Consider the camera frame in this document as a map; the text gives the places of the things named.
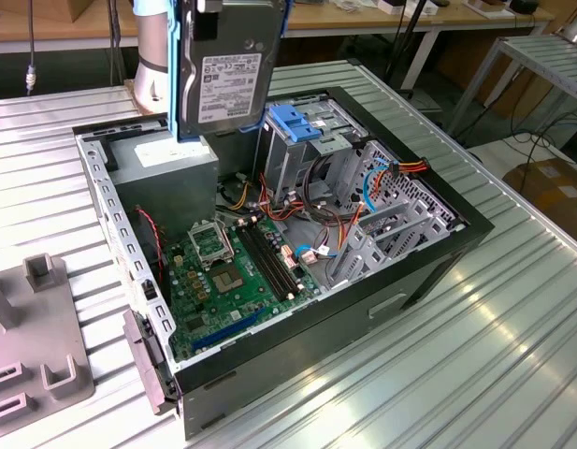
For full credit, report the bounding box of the grey power supply box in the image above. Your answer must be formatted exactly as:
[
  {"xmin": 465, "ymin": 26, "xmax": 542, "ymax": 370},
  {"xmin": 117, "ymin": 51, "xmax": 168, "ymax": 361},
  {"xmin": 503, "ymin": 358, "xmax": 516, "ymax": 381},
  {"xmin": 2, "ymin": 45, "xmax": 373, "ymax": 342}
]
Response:
[{"xmin": 105, "ymin": 133, "xmax": 222, "ymax": 256}]

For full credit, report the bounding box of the thin light blue wire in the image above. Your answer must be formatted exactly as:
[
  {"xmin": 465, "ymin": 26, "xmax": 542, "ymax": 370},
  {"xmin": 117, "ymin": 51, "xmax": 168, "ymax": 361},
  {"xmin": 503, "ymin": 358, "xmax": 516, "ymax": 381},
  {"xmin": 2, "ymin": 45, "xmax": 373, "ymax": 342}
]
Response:
[{"xmin": 296, "ymin": 241, "xmax": 339, "ymax": 267}]

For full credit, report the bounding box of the yellow black wire bundle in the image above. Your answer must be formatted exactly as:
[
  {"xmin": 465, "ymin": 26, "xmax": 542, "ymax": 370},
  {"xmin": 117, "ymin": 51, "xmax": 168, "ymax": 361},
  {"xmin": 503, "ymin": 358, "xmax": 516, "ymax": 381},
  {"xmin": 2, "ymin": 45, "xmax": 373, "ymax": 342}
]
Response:
[{"xmin": 217, "ymin": 175, "xmax": 252, "ymax": 211}]

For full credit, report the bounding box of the orange red wire bundle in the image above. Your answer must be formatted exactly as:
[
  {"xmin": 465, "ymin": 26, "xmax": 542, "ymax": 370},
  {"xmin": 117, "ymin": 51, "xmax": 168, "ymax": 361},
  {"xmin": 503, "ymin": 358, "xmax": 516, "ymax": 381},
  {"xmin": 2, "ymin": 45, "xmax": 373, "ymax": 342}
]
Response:
[{"xmin": 257, "ymin": 171, "xmax": 364, "ymax": 256}]

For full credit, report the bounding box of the grey cable with metal plug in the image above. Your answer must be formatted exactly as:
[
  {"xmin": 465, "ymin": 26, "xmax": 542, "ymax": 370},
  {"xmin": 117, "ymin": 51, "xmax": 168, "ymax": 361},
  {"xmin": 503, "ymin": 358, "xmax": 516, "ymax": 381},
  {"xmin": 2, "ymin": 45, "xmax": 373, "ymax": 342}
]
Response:
[{"xmin": 24, "ymin": 0, "xmax": 39, "ymax": 97}]

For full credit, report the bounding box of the metal socket cover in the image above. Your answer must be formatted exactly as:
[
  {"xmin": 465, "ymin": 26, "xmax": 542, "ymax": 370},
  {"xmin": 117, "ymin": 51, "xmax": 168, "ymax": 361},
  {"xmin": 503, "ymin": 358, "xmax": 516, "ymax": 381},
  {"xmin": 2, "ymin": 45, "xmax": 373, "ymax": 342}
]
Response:
[{"xmin": 187, "ymin": 219, "xmax": 236, "ymax": 270}]

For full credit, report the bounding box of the red black twisted wire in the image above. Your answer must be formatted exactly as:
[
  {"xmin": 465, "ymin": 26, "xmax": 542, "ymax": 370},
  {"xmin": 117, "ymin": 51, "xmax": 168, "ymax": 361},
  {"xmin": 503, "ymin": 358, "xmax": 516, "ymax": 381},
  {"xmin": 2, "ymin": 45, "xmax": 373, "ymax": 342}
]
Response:
[{"xmin": 135, "ymin": 207, "xmax": 168, "ymax": 287}]

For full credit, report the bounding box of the blue data wire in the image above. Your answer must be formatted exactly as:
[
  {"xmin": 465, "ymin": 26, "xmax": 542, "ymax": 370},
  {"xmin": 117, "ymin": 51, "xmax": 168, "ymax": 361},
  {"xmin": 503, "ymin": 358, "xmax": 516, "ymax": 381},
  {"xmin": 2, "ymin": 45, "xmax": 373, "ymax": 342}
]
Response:
[{"xmin": 361, "ymin": 157, "xmax": 393, "ymax": 212}]

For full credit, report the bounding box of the metal slat side table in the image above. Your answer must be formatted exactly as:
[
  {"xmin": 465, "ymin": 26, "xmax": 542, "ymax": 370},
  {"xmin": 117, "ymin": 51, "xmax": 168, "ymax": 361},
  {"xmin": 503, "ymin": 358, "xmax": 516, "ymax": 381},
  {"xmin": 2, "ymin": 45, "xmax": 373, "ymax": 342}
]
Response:
[{"xmin": 449, "ymin": 35, "xmax": 577, "ymax": 137}]

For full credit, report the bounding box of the green motherboard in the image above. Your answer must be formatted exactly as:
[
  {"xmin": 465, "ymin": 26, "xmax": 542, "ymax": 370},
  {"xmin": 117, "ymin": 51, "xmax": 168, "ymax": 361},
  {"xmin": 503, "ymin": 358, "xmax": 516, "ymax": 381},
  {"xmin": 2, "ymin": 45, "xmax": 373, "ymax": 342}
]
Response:
[{"xmin": 164, "ymin": 212, "xmax": 327, "ymax": 364}]

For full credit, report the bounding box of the hard disk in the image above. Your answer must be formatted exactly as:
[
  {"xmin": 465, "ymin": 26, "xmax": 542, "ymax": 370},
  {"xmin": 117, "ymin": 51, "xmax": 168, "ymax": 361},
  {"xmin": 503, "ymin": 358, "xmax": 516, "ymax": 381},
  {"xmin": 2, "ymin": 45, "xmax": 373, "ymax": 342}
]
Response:
[{"xmin": 174, "ymin": 0, "xmax": 290, "ymax": 142}]

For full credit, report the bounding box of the black open PC case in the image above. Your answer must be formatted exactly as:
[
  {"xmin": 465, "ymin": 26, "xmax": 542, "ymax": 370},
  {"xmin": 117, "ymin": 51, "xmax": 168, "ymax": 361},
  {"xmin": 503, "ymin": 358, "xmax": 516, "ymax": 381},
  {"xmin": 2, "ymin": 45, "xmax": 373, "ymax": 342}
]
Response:
[{"xmin": 71, "ymin": 86, "xmax": 496, "ymax": 441}]

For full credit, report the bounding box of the orange red power wire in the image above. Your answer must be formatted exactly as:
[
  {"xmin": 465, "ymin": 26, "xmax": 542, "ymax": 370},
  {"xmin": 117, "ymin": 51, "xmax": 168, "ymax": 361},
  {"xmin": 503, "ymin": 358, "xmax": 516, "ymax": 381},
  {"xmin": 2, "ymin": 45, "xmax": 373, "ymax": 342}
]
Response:
[{"xmin": 368, "ymin": 157, "xmax": 430, "ymax": 200}]

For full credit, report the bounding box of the blue expansion slot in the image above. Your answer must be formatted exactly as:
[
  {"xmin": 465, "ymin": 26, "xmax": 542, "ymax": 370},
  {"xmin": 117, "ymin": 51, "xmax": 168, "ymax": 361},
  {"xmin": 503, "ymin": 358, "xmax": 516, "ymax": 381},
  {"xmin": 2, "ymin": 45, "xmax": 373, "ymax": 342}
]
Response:
[{"xmin": 191, "ymin": 306, "xmax": 267, "ymax": 353}]

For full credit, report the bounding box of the metal disk bay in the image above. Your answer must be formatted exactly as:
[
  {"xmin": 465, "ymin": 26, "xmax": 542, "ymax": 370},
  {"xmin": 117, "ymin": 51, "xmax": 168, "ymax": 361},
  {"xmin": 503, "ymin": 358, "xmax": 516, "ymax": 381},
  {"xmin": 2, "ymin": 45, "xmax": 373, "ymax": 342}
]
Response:
[{"xmin": 325, "ymin": 199, "xmax": 460, "ymax": 289}]

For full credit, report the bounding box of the large cardboard box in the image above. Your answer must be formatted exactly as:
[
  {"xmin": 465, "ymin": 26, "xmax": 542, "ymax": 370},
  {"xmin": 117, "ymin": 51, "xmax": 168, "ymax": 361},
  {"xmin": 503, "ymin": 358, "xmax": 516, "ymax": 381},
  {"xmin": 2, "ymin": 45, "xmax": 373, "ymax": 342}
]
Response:
[{"xmin": 501, "ymin": 157, "xmax": 577, "ymax": 225}]

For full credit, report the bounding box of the tan white box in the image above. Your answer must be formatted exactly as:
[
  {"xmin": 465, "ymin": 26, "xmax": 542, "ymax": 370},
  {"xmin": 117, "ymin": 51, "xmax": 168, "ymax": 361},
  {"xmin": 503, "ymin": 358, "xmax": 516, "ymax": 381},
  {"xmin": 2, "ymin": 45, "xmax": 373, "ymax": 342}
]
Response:
[{"xmin": 463, "ymin": 0, "xmax": 510, "ymax": 19}]

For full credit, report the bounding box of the thick black cable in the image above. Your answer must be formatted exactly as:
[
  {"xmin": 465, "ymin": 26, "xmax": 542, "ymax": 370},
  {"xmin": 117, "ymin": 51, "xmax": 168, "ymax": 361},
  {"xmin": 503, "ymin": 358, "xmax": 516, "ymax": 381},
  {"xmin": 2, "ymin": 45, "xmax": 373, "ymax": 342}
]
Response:
[{"xmin": 301, "ymin": 152, "xmax": 348, "ymax": 228}]

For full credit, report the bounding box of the grey parts rack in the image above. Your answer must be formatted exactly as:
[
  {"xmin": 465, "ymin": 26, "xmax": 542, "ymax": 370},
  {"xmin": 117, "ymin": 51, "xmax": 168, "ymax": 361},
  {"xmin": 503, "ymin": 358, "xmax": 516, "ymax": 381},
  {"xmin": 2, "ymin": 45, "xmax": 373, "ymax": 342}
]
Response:
[{"xmin": 0, "ymin": 251, "xmax": 96, "ymax": 429}]

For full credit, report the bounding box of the black RAM slot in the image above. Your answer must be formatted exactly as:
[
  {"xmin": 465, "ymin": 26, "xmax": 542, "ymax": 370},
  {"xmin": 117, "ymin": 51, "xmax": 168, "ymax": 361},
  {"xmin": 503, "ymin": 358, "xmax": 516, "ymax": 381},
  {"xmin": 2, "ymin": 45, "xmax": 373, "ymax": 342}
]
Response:
[
  {"xmin": 242, "ymin": 224, "xmax": 288, "ymax": 300},
  {"xmin": 248, "ymin": 223, "xmax": 294, "ymax": 298},
  {"xmin": 237, "ymin": 226, "xmax": 281, "ymax": 303},
  {"xmin": 253, "ymin": 220, "xmax": 300, "ymax": 295}
]

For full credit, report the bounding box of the wooden desk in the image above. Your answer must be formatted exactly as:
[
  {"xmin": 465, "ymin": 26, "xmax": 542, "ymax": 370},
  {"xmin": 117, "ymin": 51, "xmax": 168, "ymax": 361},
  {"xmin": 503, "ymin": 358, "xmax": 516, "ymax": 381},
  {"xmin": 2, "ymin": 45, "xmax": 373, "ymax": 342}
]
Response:
[{"xmin": 0, "ymin": 0, "xmax": 555, "ymax": 52}]

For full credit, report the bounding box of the black tripod stand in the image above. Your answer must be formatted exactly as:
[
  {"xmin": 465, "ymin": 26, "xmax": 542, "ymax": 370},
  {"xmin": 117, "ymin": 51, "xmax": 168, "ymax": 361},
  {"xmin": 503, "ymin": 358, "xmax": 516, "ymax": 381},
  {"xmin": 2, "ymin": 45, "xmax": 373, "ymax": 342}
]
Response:
[{"xmin": 383, "ymin": 0, "xmax": 440, "ymax": 102}]

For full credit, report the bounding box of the blue plastic drive latch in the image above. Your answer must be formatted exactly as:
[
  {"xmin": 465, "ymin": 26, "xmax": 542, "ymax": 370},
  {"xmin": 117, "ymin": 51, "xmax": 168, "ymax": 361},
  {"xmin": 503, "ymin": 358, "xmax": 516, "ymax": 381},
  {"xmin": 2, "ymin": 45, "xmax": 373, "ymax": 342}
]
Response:
[{"xmin": 268, "ymin": 105, "xmax": 325, "ymax": 144}]

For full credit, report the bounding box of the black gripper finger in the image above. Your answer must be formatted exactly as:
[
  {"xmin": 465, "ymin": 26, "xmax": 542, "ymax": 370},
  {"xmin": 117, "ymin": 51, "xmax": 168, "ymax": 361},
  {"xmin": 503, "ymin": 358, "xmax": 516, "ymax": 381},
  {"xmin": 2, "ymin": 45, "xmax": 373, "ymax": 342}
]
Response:
[{"xmin": 193, "ymin": 0, "xmax": 223, "ymax": 42}]

